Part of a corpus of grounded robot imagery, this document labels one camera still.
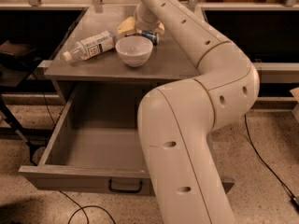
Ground blue silver redbull can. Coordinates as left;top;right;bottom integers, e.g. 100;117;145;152
137;30;159;45

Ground black floor cable right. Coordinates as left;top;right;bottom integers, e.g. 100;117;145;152
243;114;299;203

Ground open grey top drawer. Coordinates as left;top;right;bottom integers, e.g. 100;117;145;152
20;83;234;195

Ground grey drawer cabinet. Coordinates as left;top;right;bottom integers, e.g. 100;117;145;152
45;4;198;103

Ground black stand at left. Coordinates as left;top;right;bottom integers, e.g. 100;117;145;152
0;40;45;166

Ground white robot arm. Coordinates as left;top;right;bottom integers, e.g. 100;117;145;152
135;0;260;224

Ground black drawer handle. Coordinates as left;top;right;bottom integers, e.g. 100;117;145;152
108;179;143;194

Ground clear plastic water bottle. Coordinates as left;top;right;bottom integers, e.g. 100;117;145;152
63;31;116;61

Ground black floor cable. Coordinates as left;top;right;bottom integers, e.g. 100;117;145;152
59;189;117;224
243;114;299;203

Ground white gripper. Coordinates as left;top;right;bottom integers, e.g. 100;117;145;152
117;3;165;39

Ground black floor cable left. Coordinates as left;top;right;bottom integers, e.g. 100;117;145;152
59;189;117;224

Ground white ceramic bowl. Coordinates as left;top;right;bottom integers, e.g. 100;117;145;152
115;36;153;67

